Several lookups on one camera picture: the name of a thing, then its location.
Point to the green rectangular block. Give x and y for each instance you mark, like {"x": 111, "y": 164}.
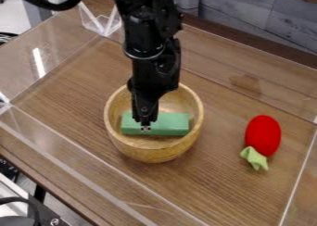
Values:
{"x": 171, "y": 124}

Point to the black metal bracket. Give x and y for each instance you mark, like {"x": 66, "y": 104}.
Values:
{"x": 50, "y": 218}

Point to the red plush tomato toy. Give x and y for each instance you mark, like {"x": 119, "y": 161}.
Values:
{"x": 262, "y": 140}

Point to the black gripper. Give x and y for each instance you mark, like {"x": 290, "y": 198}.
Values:
{"x": 155, "y": 77}

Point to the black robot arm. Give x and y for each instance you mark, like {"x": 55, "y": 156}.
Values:
{"x": 151, "y": 23}

